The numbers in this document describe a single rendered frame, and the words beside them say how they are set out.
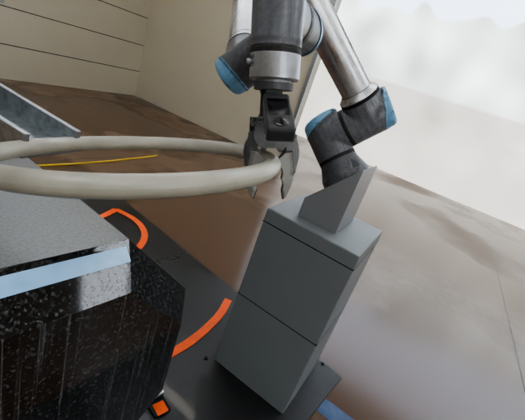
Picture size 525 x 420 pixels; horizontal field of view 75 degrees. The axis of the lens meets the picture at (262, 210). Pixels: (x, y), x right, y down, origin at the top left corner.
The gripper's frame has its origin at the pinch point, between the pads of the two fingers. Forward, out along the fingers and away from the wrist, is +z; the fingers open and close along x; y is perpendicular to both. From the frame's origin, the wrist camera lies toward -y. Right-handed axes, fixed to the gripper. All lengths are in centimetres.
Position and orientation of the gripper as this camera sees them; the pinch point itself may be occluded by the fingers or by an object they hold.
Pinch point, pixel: (268, 192)
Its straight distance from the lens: 65.5
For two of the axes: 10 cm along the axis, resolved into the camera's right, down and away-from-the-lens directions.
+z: -0.6, 9.6, 2.8
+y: -1.4, -2.9, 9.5
